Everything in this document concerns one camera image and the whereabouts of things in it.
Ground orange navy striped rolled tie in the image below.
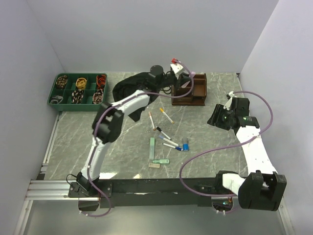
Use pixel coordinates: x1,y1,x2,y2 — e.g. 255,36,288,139
96,74,107,90

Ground black base crossbar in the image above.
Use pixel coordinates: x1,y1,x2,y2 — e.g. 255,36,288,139
68,178,233,208

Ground beige eraser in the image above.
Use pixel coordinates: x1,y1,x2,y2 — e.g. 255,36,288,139
148,163,160,168

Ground black floral rolled tie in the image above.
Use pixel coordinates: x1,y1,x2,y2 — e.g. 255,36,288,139
71,90,84,104

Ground yellow cap white marker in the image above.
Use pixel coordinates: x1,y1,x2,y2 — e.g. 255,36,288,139
160,108,174,124

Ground yellow rolled tie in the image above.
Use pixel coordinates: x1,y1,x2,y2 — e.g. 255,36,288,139
75,77,87,90

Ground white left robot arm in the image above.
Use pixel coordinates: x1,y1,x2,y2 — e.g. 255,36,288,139
76,63,195,197

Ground green pastel highlighter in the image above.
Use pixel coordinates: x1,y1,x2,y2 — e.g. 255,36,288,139
149,137,155,160

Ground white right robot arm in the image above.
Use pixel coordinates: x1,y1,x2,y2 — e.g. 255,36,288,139
207,97,287,211

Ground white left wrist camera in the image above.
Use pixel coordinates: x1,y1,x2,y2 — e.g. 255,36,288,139
170,58,185,75

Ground black cap white marker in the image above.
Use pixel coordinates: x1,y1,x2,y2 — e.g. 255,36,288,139
156,126,172,140

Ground green compartment tray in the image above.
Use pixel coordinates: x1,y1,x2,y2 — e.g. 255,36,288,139
47,73,109,112

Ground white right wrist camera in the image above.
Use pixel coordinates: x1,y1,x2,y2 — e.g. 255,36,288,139
224,91,235,110

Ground brown patterned rolled tie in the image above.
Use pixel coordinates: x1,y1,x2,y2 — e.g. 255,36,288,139
55,75,68,90

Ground pink brown rolled tie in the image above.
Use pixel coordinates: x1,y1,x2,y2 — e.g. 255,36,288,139
92,89,104,104

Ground black drawstring shorts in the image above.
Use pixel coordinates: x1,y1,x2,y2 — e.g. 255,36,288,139
112,71,172,122

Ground aluminium frame rail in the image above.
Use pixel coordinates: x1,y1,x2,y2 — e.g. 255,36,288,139
25,180,97,201

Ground peach cap white marker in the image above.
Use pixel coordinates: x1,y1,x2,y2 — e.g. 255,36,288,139
149,111,156,131

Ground blue correction tape roll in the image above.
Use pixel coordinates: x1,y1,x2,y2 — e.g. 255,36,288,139
182,143,189,151

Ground light blue cap marker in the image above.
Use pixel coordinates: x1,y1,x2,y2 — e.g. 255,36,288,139
159,136,179,147

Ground purple pastel highlighter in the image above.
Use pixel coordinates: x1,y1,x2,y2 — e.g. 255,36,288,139
180,72,195,88

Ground grey rolled tie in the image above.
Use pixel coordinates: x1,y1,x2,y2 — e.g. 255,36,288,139
50,95,63,104

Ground green correction tape dispenser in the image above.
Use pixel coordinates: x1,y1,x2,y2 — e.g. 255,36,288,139
153,159,170,165

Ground brown wooden desk organizer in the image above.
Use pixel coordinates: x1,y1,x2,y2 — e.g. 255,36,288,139
171,73,207,106

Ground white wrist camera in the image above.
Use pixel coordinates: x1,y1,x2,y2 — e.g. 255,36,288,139
224,91,235,110
170,58,185,75

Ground dark blue cap marker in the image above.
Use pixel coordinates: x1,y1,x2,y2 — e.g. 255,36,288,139
162,143,183,151

